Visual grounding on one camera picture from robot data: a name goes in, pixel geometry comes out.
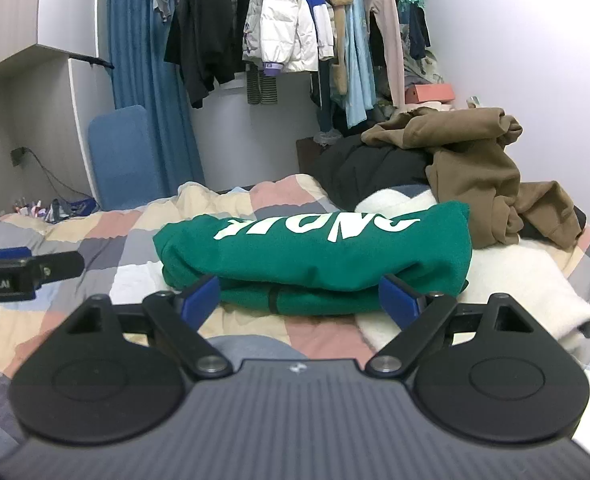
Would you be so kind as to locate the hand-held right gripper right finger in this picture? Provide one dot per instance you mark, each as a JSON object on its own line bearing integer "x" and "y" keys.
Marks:
{"x": 400, "y": 300}

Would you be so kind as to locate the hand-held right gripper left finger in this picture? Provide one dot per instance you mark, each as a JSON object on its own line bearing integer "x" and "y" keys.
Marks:
{"x": 200, "y": 300}

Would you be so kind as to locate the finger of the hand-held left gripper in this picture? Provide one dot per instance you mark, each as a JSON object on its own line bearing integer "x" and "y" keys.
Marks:
{"x": 60, "y": 265}
{"x": 7, "y": 253}

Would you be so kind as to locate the green hoodie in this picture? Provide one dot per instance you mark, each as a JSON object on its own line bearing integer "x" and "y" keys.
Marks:
{"x": 315, "y": 255}

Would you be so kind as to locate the cluster of small bottles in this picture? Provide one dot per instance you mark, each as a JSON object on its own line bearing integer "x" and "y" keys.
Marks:
{"x": 30, "y": 208}

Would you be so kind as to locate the blue patterned cloth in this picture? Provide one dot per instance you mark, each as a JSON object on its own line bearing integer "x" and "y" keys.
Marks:
{"x": 75, "y": 208}

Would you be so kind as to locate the patchwork duvet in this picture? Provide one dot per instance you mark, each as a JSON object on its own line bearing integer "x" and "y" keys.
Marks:
{"x": 125, "y": 240}

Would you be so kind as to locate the white fleece blanket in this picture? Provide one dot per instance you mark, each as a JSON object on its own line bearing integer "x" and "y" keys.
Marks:
{"x": 525, "y": 290}

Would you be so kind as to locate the brown hoodie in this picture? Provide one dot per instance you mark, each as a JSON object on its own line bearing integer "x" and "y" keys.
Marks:
{"x": 475, "y": 175}

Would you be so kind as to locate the dark wooden cabinet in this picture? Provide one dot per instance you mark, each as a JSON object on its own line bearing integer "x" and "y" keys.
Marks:
{"x": 310, "y": 157}

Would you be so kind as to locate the crumpled plastic bag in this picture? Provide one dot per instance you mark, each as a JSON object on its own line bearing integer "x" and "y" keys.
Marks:
{"x": 327, "y": 136}

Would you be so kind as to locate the pink box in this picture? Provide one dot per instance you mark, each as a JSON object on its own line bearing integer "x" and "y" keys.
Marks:
{"x": 430, "y": 93}

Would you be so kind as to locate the striped hanging garment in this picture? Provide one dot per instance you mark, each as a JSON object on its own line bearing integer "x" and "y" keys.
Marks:
{"x": 262, "y": 87}

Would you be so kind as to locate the floral patterned cloth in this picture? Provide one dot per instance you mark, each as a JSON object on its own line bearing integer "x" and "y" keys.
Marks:
{"x": 427, "y": 67}

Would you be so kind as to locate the light blue hanging garment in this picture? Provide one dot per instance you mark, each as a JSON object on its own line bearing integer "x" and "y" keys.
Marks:
{"x": 362, "y": 60}

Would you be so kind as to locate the blue curtain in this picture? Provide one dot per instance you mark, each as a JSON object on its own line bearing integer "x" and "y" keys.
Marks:
{"x": 140, "y": 35}

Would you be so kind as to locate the grey wardrobe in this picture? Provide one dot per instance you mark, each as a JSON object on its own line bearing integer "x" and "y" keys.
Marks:
{"x": 35, "y": 10}

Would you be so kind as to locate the black hanging hoodie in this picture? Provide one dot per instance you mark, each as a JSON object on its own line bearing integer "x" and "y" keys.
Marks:
{"x": 185, "y": 45}

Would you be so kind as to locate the beige hanging pants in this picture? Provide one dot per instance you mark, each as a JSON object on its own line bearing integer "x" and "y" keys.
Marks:
{"x": 387, "y": 35}

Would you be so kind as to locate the dark blue hanging garment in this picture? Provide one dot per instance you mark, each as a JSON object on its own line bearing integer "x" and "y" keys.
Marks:
{"x": 419, "y": 35}

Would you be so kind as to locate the grey puffer jacket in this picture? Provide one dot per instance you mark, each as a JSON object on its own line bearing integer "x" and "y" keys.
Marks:
{"x": 251, "y": 25}

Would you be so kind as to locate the brown fleece hanging coat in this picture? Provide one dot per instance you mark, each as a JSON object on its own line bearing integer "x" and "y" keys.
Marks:
{"x": 340, "y": 20}

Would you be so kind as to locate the white puffer jacket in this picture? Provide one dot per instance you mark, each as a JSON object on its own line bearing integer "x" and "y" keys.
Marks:
{"x": 285, "y": 25}

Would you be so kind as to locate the blue white hanging jersey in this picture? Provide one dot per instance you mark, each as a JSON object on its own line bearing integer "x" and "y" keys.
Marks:
{"x": 317, "y": 5}

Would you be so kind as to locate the black wall charger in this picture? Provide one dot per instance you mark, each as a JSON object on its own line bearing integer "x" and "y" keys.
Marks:
{"x": 19, "y": 157}

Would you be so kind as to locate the black metal bracket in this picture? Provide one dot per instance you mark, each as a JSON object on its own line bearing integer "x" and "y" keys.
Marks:
{"x": 92, "y": 60}

